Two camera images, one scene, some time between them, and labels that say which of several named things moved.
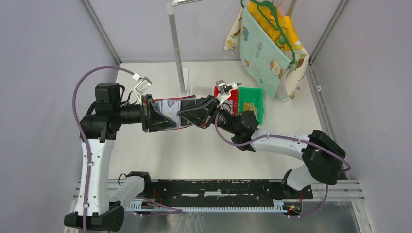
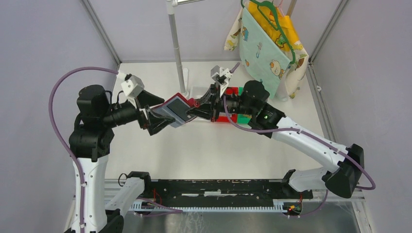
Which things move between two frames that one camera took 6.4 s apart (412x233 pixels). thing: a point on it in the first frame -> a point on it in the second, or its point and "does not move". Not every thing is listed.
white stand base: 185,74 does not move
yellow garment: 287,25 does not move
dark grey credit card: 184,104 -> 180,108
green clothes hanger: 243,2 does not move
